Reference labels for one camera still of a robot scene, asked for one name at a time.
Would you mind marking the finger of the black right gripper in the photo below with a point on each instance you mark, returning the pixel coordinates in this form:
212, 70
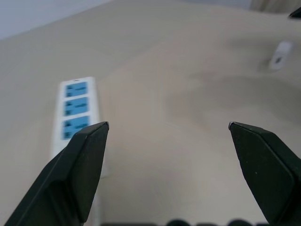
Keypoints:
270, 169

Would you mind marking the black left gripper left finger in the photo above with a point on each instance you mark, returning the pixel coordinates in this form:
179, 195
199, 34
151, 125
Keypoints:
70, 174

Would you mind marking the black pointed left gripper right finger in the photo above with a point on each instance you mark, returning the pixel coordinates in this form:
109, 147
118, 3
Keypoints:
296, 12

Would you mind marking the white plug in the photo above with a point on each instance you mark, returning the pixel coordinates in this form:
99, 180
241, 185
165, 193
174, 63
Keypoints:
281, 56

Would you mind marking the white blue power strip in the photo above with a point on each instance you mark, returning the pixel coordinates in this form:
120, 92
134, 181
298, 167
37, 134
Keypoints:
75, 113

